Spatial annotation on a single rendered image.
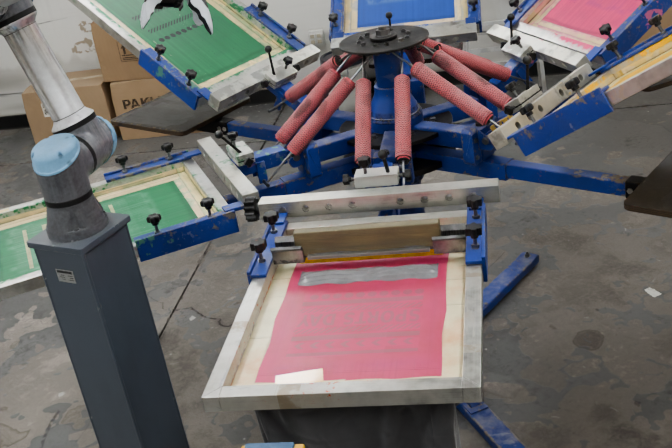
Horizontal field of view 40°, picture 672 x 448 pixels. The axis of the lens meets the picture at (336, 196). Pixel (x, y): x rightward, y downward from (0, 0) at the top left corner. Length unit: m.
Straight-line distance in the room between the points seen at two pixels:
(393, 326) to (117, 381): 0.76
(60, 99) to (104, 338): 0.60
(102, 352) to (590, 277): 2.34
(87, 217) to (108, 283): 0.18
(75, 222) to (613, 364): 2.10
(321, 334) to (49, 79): 0.91
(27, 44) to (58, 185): 0.35
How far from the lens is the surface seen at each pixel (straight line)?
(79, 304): 2.42
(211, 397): 2.01
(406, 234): 2.39
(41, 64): 2.39
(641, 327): 3.83
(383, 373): 2.03
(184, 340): 4.13
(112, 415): 2.61
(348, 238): 2.41
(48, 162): 2.29
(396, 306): 2.24
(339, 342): 2.15
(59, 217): 2.34
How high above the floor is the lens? 2.14
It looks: 25 degrees down
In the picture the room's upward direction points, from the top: 10 degrees counter-clockwise
